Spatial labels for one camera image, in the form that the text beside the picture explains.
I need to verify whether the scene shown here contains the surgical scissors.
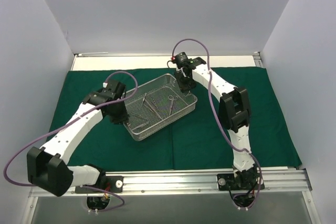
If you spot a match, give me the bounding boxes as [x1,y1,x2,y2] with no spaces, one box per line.
[168,95,177,115]

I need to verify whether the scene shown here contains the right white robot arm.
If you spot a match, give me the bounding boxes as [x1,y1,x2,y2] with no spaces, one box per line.
[171,52,257,189]

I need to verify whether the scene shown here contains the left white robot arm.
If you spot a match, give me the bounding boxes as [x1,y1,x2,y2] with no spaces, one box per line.
[27,80,128,197]

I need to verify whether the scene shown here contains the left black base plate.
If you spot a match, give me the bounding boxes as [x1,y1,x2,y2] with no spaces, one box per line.
[75,175,124,194]

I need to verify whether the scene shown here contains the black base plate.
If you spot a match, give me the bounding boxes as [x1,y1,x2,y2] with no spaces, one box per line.
[75,175,124,194]
[216,172,259,191]

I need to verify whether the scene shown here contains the aluminium right side rail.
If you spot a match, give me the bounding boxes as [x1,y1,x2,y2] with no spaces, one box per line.
[253,52,264,68]

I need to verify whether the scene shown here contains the aluminium rail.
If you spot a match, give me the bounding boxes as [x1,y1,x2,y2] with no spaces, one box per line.
[253,52,264,68]
[28,170,313,198]

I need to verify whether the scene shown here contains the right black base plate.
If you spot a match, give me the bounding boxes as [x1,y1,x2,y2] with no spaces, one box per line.
[216,172,259,191]

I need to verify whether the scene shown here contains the aluminium front rail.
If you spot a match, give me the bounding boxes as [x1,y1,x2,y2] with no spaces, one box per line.
[28,170,313,198]

